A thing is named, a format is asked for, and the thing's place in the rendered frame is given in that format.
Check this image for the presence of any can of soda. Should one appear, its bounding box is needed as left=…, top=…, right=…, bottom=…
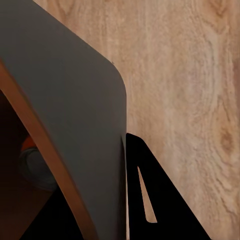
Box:
left=18, top=136, right=59, bottom=191

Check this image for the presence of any trash can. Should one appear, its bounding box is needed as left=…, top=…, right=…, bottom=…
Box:
left=0, top=0, right=127, bottom=240

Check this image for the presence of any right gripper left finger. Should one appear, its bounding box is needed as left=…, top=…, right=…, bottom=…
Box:
left=20, top=186, right=84, bottom=240

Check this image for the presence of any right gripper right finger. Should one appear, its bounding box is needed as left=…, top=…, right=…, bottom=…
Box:
left=125, top=133, right=211, bottom=240

